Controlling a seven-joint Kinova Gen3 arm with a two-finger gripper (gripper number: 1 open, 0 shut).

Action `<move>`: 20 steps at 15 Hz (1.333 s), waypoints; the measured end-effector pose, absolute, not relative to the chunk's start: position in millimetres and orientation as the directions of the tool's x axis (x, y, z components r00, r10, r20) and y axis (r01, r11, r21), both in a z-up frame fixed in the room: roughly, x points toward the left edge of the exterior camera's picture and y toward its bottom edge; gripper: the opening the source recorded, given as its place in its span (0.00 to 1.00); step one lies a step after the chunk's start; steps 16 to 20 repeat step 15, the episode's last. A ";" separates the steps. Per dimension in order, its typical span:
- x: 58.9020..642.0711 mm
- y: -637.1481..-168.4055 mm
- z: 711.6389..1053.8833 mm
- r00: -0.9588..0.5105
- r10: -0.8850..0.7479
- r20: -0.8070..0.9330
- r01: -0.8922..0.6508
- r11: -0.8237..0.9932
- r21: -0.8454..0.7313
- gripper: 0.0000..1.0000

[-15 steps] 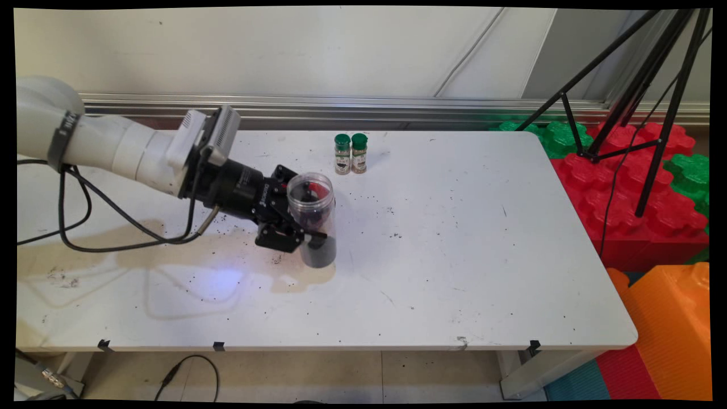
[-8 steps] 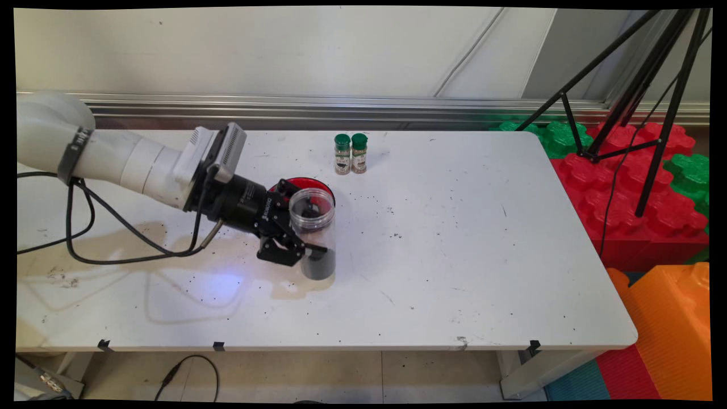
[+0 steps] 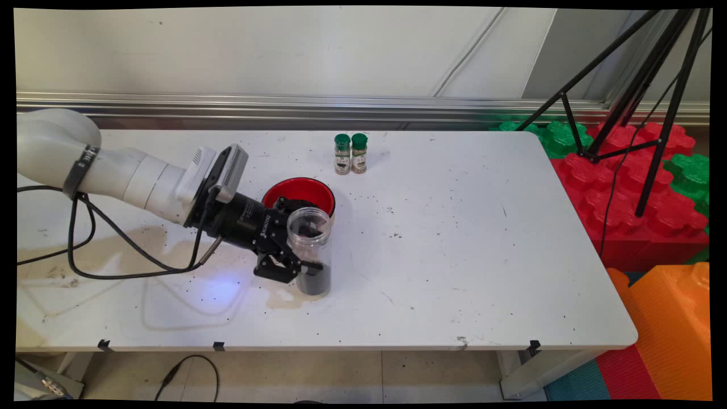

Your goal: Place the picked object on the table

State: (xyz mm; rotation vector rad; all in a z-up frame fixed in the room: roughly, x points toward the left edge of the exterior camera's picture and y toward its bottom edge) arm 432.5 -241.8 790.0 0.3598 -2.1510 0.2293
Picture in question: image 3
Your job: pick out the clear plastic jar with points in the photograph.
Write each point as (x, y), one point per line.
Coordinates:
(309, 244)

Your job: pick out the green-capped spice bottle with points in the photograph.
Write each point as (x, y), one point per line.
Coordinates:
(342, 156)
(359, 154)

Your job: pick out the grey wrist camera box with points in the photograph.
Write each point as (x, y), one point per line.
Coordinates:
(233, 170)

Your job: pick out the red bowl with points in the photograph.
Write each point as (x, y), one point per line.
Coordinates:
(298, 190)

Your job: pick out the orange foam block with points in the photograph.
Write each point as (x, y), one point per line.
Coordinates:
(670, 329)

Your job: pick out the grey metal device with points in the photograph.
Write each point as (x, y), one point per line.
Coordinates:
(48, 386)

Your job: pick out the teal floor mat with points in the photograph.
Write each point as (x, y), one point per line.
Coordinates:
(579, 383)

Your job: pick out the red floor mat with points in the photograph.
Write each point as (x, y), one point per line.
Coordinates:
(625, 375)

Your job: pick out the black seeds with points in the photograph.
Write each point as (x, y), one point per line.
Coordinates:
(315, 284)

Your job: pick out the black tripod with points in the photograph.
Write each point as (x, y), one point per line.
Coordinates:
(639, 84)

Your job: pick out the white table leg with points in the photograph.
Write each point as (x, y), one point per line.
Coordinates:
(76, 363)
(545, 372)

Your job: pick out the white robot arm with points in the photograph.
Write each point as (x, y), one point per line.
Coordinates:
(130, 176)

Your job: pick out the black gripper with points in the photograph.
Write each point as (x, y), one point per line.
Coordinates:
(244, 218)

